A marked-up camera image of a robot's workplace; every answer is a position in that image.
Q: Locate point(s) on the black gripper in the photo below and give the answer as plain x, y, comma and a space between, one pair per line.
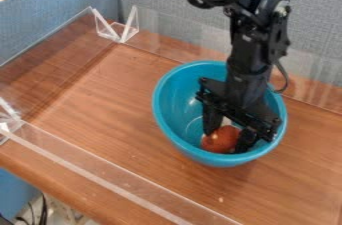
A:
238, 98

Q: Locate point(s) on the toy mushroom brown cap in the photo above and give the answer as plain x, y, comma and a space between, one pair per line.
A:
222, 141

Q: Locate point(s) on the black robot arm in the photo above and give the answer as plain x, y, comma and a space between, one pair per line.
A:
259, 41

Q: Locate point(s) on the blue plastic bowl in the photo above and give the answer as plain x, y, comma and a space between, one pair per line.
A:
178, 114

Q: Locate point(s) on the clear acrylic back barrier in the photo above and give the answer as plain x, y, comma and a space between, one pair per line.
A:
186, 41

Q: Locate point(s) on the clear acrylic barrier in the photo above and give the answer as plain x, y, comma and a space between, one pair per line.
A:
186, 41
147, 194
56, 28

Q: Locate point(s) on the clear acrylic left barrier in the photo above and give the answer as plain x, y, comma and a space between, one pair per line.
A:
56, 28

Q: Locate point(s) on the clear acrylic front barrier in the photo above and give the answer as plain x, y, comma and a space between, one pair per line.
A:
147, 194

